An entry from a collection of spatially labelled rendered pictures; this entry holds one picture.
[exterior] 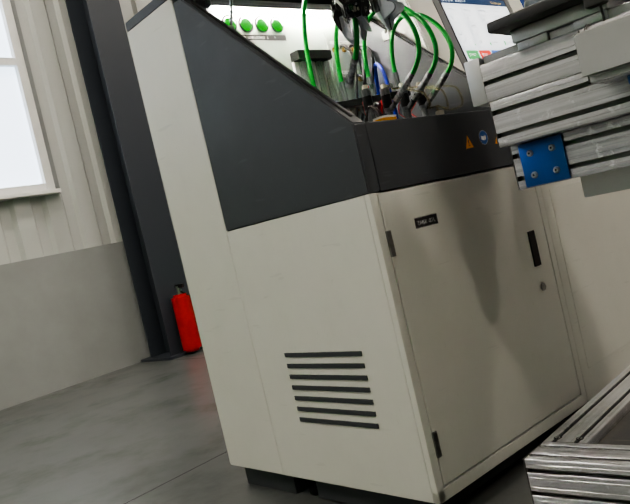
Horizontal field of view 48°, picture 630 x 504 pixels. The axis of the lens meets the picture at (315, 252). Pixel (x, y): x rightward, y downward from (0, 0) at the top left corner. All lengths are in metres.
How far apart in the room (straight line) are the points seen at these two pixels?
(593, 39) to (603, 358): 1.29
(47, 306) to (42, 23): 2.25
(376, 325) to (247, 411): 0.66
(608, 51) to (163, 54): 1.35
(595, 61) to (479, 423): 0.94
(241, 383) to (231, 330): 0.16
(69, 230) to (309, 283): 4.19
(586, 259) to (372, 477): 0.95
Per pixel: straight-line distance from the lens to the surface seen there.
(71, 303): 5.73
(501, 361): 1.88
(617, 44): 1.21
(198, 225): 2.13
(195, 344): 5.60
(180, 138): 2.14
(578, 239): 2.26
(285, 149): 1.76
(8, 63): 5.96
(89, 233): 5.89
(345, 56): 2.43
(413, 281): 1.63
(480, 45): 2.56
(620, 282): 2.46
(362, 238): 1.60
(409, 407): 1.65
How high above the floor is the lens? 0.74
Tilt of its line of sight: 2 degrees down
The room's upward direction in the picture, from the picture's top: 13 degrees counter-clockwise
